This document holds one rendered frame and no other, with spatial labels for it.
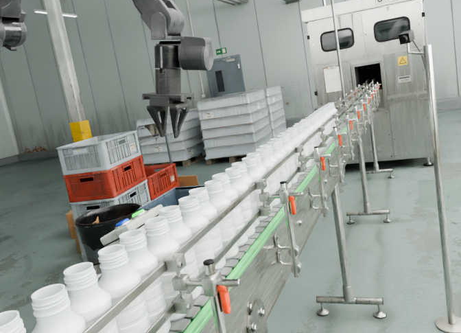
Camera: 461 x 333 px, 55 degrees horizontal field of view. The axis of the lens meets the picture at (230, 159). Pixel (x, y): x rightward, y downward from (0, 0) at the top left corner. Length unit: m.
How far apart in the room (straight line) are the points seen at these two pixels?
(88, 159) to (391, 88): 3.69
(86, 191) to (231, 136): 4.59
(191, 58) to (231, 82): 10.98
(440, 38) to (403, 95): 5.60
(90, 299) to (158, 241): 0.17
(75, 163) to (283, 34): 8.67
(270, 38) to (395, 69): 6.34
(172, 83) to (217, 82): 11.09
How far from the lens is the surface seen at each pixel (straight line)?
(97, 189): 3.53
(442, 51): 11.23
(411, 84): 5.70
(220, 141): 7.91
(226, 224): 0.92
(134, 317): 0.64
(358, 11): 5.75
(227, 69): 11.96
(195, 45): 0.96
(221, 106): 7.81
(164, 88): 0.98
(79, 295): 0.59
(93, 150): 3.46
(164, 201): 1.91
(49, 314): 0.54
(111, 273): 0.63
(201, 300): 0.81
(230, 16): 12.01
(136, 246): 0.67
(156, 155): 8.69
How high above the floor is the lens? 1.36
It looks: 10 degrees down
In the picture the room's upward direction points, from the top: 10 degrees counter-clockwise
